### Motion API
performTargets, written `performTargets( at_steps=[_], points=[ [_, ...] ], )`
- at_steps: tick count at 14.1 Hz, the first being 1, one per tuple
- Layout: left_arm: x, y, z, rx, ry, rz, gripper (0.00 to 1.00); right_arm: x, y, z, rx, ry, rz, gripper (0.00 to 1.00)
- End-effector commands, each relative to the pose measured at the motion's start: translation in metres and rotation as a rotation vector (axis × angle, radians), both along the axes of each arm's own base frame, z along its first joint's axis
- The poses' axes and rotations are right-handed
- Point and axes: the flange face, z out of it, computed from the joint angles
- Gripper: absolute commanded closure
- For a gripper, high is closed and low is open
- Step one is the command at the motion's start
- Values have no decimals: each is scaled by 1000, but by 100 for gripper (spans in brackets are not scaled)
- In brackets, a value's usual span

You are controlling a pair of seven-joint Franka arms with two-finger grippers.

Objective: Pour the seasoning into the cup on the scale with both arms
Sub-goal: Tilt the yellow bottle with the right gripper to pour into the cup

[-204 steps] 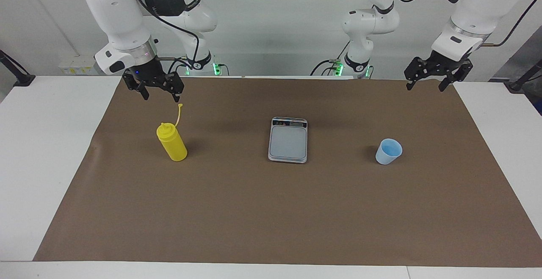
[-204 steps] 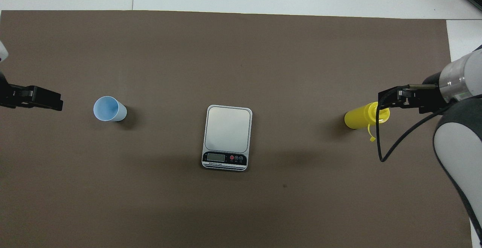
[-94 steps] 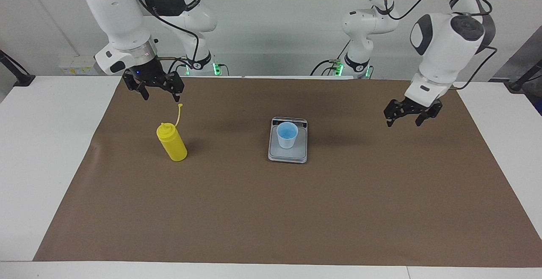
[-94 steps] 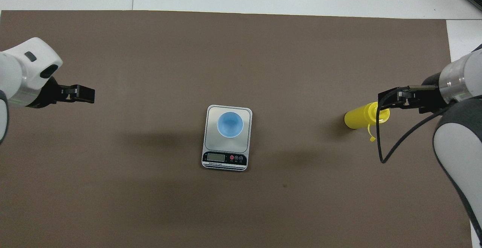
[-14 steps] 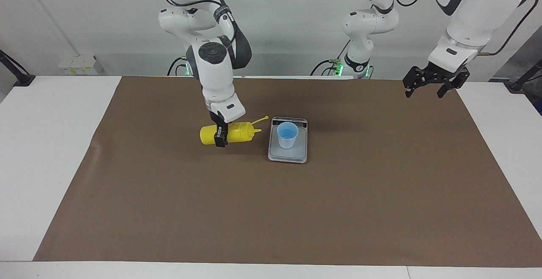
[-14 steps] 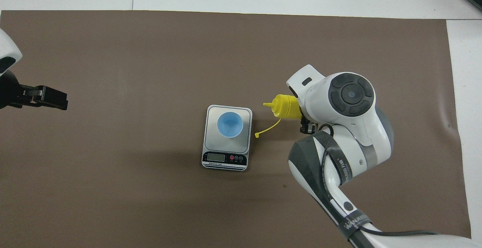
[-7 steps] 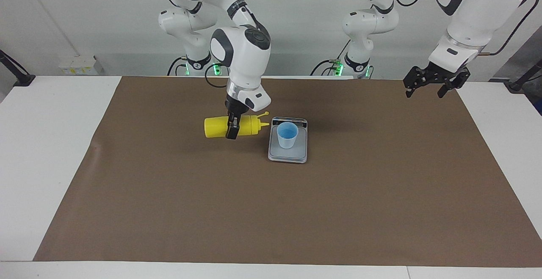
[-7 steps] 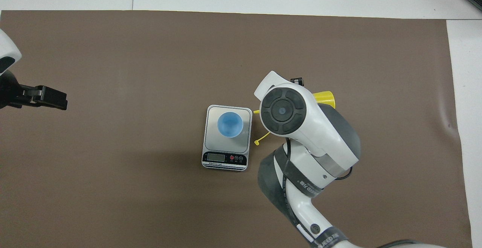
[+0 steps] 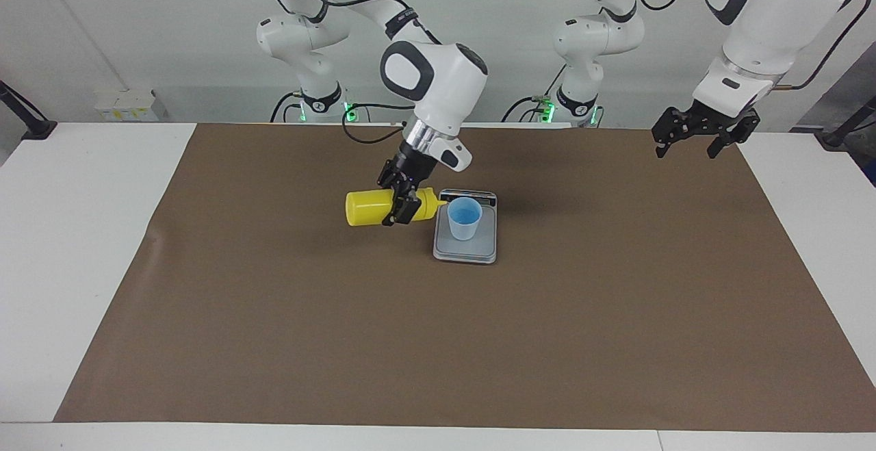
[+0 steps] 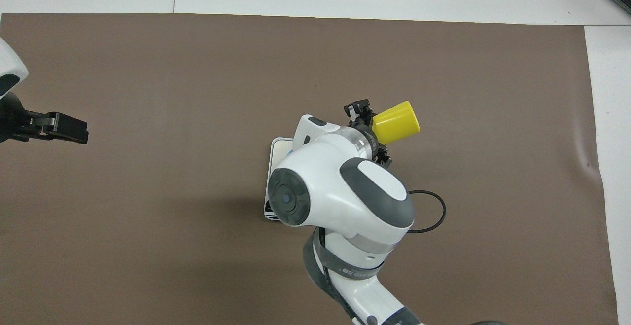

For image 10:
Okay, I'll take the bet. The silver digital kitchen scale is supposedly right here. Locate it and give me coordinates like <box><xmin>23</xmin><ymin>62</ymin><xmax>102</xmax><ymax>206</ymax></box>
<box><xmin>263</xmin><ymin>137</ymin><xmax>298</xmax><ymax>223</ymax></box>

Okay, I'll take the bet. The yellow squeeze bottle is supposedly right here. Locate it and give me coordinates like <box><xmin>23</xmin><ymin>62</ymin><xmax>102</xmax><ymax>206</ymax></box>
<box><xmin>371</xmin><ymin>100</ymin><xmax>421</xmax><ymax>146</ymax></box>

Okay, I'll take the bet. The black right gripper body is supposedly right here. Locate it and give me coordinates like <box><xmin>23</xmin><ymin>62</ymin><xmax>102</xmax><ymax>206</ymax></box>
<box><xmin>350</xmin><ymin>121</ymin><xmax>383</xmax><ymax>161</ymax></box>

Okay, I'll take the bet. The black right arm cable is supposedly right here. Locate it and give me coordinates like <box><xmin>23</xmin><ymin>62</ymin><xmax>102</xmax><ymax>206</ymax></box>
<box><xmin>406</xmin><ymin>190</ymin><xmax>447</xmax><ymax>235</ymax></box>

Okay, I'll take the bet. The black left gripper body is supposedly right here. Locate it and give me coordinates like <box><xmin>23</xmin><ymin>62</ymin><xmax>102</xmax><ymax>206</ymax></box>
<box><xmin>0</xmin><ymin>92</ymin><xmax>31</xmax><ymax>143</ymax></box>

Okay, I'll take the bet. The brown table mat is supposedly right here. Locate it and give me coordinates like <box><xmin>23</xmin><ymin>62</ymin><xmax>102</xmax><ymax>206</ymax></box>
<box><xmin>0</xmin><ymin>13</ymin><xmax>620</xmax><ymax>325</ymax></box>

